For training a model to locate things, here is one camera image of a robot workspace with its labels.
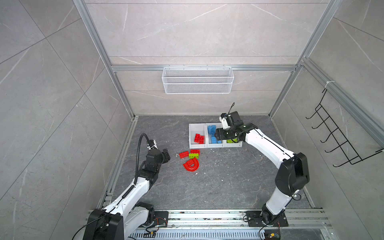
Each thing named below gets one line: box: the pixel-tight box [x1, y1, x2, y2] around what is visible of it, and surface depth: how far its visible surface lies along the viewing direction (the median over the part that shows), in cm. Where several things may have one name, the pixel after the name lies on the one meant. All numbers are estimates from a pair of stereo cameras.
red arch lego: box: [183, 157, 199, 172], surface depth 94 cm
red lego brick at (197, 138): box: [194, 133, 201, 143], surface depth 106 cm
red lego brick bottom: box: [199, 135, 205, 144], surface depth 105 cm
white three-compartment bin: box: [188, 122, 243, 149], surface depth 105 cm
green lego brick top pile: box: [188, 153, 199, 159], surface depth 97 cm
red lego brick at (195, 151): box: [190, 149, 201, 155], surface depth 100 cm
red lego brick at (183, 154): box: [179, 151, 189, 159], surface depth 97 cm
